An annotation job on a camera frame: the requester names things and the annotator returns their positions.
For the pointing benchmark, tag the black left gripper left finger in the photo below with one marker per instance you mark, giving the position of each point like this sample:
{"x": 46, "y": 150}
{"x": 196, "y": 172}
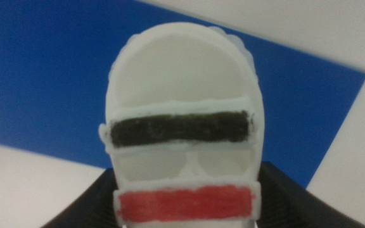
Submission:
{"x": 90, "y": 206}

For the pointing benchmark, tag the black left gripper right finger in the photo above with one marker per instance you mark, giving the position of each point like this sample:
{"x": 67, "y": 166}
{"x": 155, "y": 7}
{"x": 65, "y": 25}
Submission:
{"x": 290, "y": 202}

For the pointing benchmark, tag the blue rectangular mat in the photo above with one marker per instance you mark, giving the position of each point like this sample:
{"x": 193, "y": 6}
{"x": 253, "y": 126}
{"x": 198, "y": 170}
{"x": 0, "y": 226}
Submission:
{"x": 46, "y": 82}

